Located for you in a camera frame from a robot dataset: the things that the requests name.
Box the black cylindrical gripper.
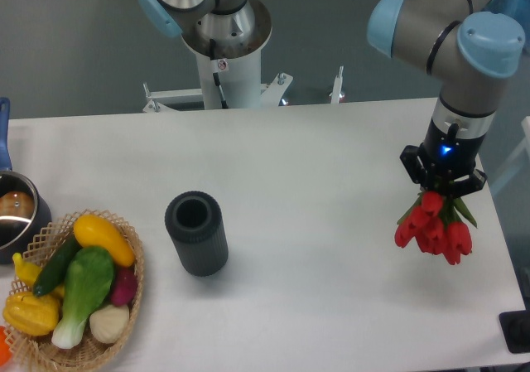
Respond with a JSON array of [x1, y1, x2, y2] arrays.
[[400, 120, 487, 198]]

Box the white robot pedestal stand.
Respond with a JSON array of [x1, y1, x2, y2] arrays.
[[138, 0, 293, 109]]

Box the green cucumber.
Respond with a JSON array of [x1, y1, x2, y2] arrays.
[[32, 234, 81, 297]]

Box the small yellow gourd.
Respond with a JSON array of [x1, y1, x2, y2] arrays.
[[12, 253, 65, 299]]

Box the yellow squash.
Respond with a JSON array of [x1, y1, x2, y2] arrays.
[[73, 215, 136, 268]]

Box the cream garlic bulb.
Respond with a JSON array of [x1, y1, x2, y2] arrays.
[[89, 304, 129, 345]]

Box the black device at table edge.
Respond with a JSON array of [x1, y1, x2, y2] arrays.
[[499, 310, 529, 354]]

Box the yellow corn cob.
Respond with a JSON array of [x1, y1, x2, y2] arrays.
[[2, 292, 60, 336]]

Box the dark grey ribbed vase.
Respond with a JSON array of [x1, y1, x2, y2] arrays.
[[165, 191, 229, 277]]

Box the blue handled saucepan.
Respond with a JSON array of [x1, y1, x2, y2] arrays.
[[1, 97, 51, 265]]

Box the orange vegetable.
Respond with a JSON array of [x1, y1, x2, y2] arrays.
[[0, 326, 12, 367]]

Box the green bok choy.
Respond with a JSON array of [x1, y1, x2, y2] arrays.
[[51, 246, 114, 350]]

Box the woven wicker basket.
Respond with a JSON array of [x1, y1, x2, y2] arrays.
[[5, 210, 144, 371]]

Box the red tulip bouquet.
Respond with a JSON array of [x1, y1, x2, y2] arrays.
[[394, 191, 477, 265]]

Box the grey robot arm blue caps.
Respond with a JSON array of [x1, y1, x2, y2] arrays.
[[367, 0, 525, 199]]

